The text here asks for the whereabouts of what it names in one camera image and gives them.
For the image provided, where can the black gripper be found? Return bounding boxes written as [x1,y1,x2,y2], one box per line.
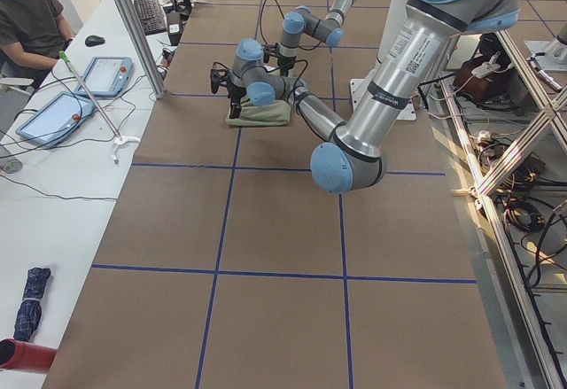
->
[263,43,298,77]
[209,66,246,119]

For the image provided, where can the olive green long-sleeve shirt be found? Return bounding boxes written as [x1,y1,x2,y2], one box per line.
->
[225,100,291,128]

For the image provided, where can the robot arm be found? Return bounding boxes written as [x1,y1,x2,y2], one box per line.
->
[263,0,357,76]
[210,0,520,194]

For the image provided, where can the metal rod white hook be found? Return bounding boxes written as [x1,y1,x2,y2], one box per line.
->
[58,51,141,165]

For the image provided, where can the black computer keyboard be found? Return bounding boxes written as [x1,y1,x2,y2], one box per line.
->
[133,0,167,35]

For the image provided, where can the far teach pendant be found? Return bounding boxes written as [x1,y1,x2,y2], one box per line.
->
[82,57,133,98]

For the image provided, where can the teach pendant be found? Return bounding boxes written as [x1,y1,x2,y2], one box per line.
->
[82,57,133,98]
[16,92,95,148]

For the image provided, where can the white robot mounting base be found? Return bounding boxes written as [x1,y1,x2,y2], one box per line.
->
[350,0,407,111]

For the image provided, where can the black computer mouse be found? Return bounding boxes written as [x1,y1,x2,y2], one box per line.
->
[84,35,105,47]

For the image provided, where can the near teach pendant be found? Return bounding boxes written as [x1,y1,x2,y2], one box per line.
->
[16,92,95,148]

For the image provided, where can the seated person dark shirt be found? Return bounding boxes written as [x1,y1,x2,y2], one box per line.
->
[1,0,74,88]

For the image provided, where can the dark blue rolled cloth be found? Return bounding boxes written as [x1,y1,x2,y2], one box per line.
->
[12,268,51,342]

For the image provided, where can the red fire extinguisher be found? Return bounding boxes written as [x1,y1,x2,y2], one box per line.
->
[1,338,58,374]

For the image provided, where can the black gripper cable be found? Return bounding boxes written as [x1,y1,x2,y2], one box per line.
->
[257,0,338,53]
[210,60,351,136]

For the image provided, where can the aluminium frame post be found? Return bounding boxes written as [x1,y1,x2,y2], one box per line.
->
[114,0,165,99]

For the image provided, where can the tangled floor cables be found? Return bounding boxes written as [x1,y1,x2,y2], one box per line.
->
[469,127,567,292]

